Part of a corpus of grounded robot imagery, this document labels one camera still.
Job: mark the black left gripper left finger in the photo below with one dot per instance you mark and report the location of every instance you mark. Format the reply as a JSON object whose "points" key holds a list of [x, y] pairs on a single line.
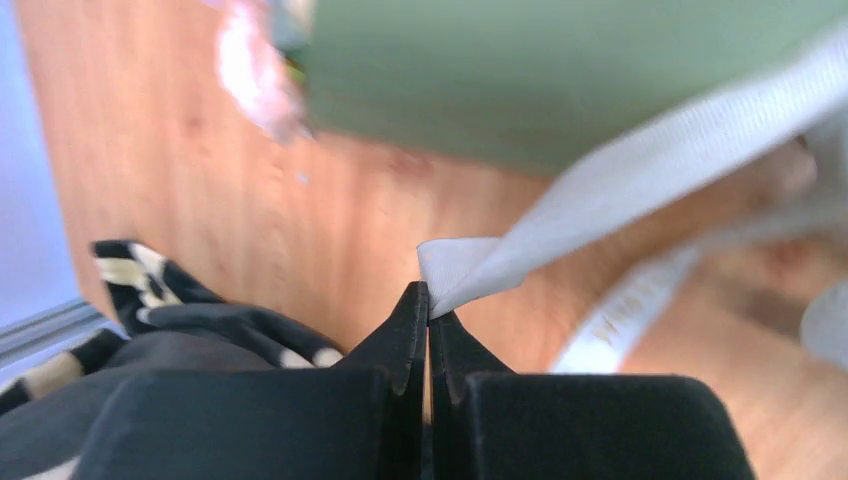
{"points": [[358, 419]]}

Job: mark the pink fake flower bunch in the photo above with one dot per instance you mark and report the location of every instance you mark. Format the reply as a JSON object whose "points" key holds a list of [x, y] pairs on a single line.
{"points": [[260, 51]]}

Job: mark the dark floral fleece blanket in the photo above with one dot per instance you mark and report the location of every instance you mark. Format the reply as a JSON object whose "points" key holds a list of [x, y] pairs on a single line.
{"points": [[170, 321]]}

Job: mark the green and peach wrapping paper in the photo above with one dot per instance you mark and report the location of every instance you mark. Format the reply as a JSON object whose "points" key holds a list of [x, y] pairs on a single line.
{"points": [[532, 85]]}

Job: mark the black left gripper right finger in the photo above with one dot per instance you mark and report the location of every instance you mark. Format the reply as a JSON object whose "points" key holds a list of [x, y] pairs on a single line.
{"points": [[490, 422]]}

